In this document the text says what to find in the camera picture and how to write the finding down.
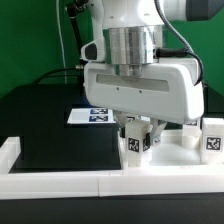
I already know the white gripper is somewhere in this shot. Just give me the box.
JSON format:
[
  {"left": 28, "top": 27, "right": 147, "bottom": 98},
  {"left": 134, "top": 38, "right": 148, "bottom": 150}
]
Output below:
[{"left": 84, "top": 58, "right": 204, "bottom": 146}]

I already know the white square table top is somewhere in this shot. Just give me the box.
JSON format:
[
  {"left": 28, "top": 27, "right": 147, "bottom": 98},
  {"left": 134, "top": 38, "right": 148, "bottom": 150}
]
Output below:
[{"left": 119, "top": 130, "right": 224, "bottom": 170}]

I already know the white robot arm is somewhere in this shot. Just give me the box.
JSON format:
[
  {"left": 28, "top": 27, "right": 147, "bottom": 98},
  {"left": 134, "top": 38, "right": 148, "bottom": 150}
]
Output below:
[{"left": 67, "top": 0, "right": 224, "bottom": 145}]

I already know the white marker sheet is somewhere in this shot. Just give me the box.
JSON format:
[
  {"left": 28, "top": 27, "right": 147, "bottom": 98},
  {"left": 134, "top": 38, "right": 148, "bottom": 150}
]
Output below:
[{"left": 67, "top": 106, "right": 151, "bottom": 125}]

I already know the white U-shaped fence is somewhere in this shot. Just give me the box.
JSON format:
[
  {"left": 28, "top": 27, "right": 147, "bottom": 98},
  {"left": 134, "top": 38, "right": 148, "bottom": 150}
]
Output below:
[{"left": 0, "top": 137, "right": 224, "bottom": 200}]

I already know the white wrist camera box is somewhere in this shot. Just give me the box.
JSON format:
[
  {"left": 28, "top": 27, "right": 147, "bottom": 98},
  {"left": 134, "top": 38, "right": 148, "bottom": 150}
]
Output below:
[{"left": 81, "top": 38, "right": 106, "bottom": 62}]

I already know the black cable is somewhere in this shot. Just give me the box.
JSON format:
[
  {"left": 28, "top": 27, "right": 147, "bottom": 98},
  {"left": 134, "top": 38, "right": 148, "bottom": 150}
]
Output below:
[{"left": 31, "top": 64, "right": 88, "bottom": 86}]

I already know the white hanging cable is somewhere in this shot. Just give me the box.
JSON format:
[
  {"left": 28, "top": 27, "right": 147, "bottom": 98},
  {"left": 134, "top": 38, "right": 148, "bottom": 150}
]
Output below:
[{"left": 55, "top": 0, "right": 68, "bottom": 85}]

